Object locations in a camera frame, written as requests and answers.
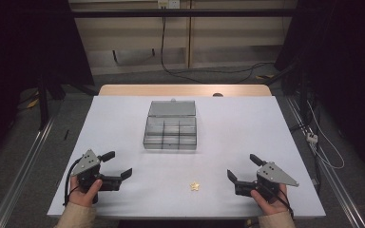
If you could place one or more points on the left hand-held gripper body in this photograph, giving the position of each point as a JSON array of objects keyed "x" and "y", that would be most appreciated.
[{"x": 88, "y": 164}]

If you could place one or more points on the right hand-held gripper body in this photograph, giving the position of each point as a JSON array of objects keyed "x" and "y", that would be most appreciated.
[{"x": 267, "y": 179}]

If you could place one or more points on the person's right hand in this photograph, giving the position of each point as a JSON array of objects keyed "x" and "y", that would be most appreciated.
[{"x": 271, "y": 205}]

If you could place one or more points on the person's left hand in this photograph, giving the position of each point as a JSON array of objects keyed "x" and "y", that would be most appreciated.
[{"x": 82, "y": 193}]

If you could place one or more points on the small black stick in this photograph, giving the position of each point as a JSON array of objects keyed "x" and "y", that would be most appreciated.
[{"x": 66, "y": 135}]

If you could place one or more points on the small gold star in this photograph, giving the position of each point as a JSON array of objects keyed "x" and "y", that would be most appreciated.
[{"x": 195, "y": 186}]

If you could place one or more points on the white power plug block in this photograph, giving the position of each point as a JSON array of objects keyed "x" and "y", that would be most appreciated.
[{"x": 311, "y": 137}]

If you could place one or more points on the clear plastic compartment box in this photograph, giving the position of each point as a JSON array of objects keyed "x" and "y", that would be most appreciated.
[{"x": 170, "y": 129}]

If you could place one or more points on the black metal stand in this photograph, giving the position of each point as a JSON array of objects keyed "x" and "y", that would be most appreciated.
[{"x": 43, "y": 104}]

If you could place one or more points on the small dark round object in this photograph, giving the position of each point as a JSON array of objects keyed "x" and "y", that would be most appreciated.
[{"x": 217, "y": 94}]

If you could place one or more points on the yellow tape piece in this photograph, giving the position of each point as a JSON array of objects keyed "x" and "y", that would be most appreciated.
[
  {"x": 32, "y": 103},
  {"x": 265, "y": 76}
]

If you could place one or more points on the black curtain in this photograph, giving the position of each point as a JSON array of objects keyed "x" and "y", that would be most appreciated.
[
  {"x": 22, "y": 41},
  {"x": 345, "y": 63}
]

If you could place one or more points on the black horizontal bar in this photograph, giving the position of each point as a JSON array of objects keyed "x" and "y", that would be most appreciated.
[{"x": 183, "y": 13}]

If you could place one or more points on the aluminium rail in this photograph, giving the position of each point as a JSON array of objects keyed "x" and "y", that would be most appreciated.
[
  {"x": 329, "y": 177},
  {"x": 22, "y": 171}
]

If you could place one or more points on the white wall socket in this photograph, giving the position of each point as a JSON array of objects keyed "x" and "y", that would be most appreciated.
[{"x": 168, "y": 3}]

